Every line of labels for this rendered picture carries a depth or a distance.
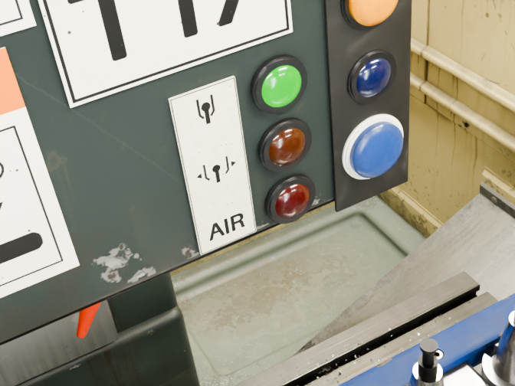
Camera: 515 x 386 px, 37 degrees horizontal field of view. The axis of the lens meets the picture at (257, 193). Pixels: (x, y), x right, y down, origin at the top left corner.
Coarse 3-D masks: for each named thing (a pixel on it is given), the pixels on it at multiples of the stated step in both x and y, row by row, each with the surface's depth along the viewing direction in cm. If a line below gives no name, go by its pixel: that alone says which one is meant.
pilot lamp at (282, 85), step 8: (272, 72) 32; (280, 72) 32; (288, 72) 32; (296, 72) 33; (264, 80) 32; (272, 80) 32; (280, 80) 32; (288, 80) 32; (296, 80) 33; (264, 88) 32; (272, 88) 32; (280, 88) 32; (288, 88) 33; (296, 88) 33; (264, 96) 33; (272, 96) 33; (280, 96) 33; (288, 96) 33; (272, 104) 33; (280, 104) 33
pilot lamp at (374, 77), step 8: (368, 64) 34; (376, 64) 35; (384, 64) 35; (360, 72) 34; (368, 72) 34; (376, 72) 35; (384, 72) 35; (360, 80) 35; (368, 80) 35; (376, 80) 35; (384, 80) 35; (360, 88) 35; (368, 88) 35; (376, 88) 35; (384, 88) 36; (368, 96) 35
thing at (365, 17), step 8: (352, 0) 32; (360, 0) 32; (368, 0) 32; (376, 0) 32; (384, 0) 32; (392, 0) 33; (352, 8) 32; (360, 8) 32; (368, 8) 32; (376, 8) 32; (384, 8) 33; (392, 8) 33; (352, 16) 33; (360, 16) 32; (368, 16) 33; (376, 16) 33; (384, 16) 33; (368, 24) 33; (376, 24) 33
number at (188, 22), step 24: (144, 0) 28; (168, 0) 28; (192, 0) 29; (216, 0) 29; (240, 0) 30; (264, 0) 30; (168, 24) 29; (192, 24) 29; (216, 24) 30; (240, 24) 30; (264, 24) 31; (168, 48) 30; (192, 48) 30
